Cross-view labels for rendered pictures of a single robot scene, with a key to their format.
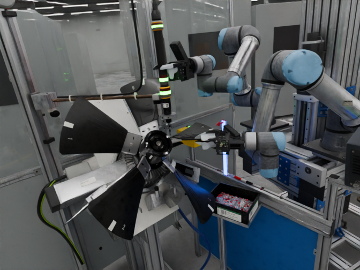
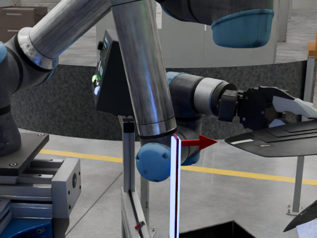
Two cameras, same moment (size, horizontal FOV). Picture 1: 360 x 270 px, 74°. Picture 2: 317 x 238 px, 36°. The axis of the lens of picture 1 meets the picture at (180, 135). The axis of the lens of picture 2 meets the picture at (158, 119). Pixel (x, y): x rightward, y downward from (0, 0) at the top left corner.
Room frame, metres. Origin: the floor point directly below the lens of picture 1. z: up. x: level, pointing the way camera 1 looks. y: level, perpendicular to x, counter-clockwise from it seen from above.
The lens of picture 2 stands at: (1.79, 0.04, 1.42)
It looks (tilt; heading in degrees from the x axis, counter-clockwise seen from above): 17 degrees down; 207
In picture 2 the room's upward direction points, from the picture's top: 1 degrees clockwise
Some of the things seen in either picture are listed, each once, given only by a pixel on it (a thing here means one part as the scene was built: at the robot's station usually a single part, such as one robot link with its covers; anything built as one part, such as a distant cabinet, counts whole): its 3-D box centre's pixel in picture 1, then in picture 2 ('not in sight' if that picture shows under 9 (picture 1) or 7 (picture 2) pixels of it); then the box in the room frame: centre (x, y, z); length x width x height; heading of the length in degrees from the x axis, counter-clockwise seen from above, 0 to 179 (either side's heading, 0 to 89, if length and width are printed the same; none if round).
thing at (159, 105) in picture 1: (164, 105); not in sight; (0.98, 0.05, 1.35); 0.09 x 0.07 x 0.10; 72
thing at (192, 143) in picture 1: (190, 137); not in sight; (1.43, -0.07, 1.02); 0.16 x 0.10 x 0.11; 37
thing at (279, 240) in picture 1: (242, 239); not in sight; (1.11, -0.31, 0.45); 0.82 x 0.02 x 0.66; 37
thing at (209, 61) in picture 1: (203, 64); not in sight; (1.19, -0.15, 1.48); 0.11 x 0.08 x 0.09; 137
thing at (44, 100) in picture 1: (44, 100); not in sight; (1.17, 0.64, 1.39); 0.10 x 0.07 x 0.09; 72
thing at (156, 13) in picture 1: (162, 67); not in sight; (0.98, 0.04, 1.50); 0.04 x 0.04 x 0.46
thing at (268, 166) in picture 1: (267, 161); (181, 139); (0.90, -0.36, 1.08); 0.11 x 0.08 x 0.11; 6
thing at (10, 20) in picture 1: (30, 82); not in sight; (1.19, 0.69, 1.48); 0.05 x 0.03 x 0.62; 162
